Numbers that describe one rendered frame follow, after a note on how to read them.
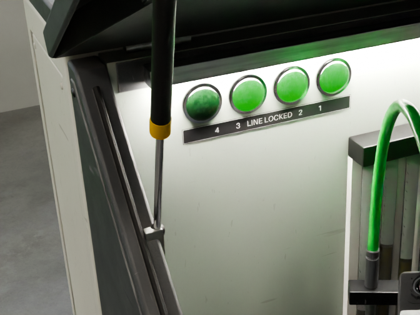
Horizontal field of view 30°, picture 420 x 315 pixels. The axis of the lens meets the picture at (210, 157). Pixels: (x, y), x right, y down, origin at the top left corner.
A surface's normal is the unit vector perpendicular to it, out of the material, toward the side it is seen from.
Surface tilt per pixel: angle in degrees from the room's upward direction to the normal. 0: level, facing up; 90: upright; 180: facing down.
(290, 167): 90
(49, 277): 0
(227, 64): 90
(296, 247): 90
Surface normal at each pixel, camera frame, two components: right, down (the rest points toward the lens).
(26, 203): -0.05, -0.89
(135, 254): 0.22, -0.39
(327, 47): 0.37, 0.40
